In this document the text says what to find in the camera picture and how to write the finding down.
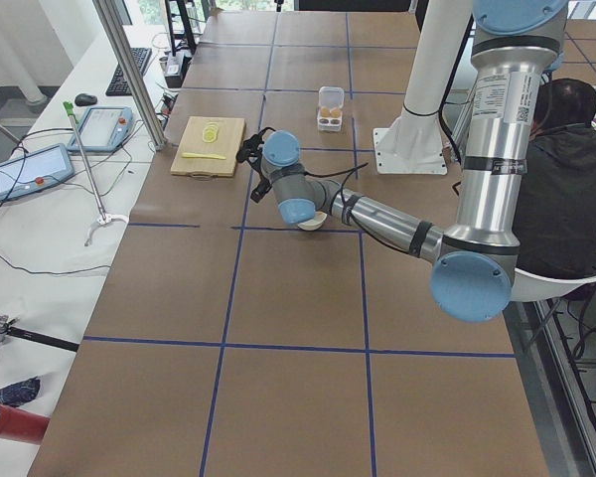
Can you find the clear plastic egg box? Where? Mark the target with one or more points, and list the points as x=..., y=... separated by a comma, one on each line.
x=330, y=109

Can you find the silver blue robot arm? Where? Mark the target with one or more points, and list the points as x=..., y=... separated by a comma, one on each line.
x=473, y=262

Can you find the white bowl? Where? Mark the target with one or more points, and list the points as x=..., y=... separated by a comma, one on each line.
x=313, y=224

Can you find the wooden cutting board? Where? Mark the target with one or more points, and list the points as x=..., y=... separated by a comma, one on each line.
x=230, y=135

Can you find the yellow plastic knife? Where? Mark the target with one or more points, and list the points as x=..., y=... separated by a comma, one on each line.
x=209, y=156

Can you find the long reacher grabber tool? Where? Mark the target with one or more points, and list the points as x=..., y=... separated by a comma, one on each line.
x=104, y=218

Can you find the far teach pendant tablet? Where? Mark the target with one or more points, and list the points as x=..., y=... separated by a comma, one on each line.
x=102, y=129

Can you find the teach pendant tablet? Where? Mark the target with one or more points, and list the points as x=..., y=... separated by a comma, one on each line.
x=35, y=172
x=102, y=129

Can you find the white chair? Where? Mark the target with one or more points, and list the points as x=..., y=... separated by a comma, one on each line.
x=529, y=287

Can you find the black computer mouse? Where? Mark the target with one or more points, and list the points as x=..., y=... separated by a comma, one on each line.
x=84, y=99

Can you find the seated person dark jacket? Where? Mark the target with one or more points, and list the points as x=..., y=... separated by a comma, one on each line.
x=555, y=218

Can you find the black tripod rod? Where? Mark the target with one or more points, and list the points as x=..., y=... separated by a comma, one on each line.
x=8, y=329

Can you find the near teach pendant tablet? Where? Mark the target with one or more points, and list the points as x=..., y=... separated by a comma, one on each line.
x=35, y=172

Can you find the red cylinder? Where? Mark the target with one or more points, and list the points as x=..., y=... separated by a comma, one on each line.
x=22, y=426

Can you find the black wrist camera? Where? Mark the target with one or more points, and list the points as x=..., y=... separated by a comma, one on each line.
x=250, y=150

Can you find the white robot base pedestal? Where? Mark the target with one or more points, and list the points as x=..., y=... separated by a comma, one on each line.
x=413, y=143

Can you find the aluminium frame post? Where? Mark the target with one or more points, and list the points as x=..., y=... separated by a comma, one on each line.
x=113, y=28

